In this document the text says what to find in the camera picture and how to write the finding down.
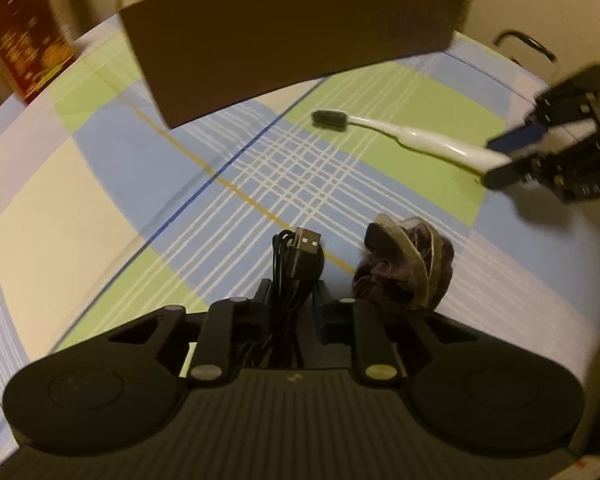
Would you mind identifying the black usb cable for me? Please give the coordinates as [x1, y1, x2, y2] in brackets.
[244, 226, 326, 369]

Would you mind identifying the brown velvet scrunchie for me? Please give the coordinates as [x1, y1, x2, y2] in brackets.
[352, 214, 455, 312]

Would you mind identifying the white toothbrush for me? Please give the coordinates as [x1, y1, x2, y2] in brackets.
[311, 108, 512, 177]

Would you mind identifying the checkered tablecloth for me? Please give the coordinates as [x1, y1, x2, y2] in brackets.
[0, 14, 600, 466]

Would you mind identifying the brown cardboard box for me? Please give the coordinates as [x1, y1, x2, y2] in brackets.
[118, 0, 465, 128]

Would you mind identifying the red gift bag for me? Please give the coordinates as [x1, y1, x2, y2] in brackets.
[0, 0, 76, 104]

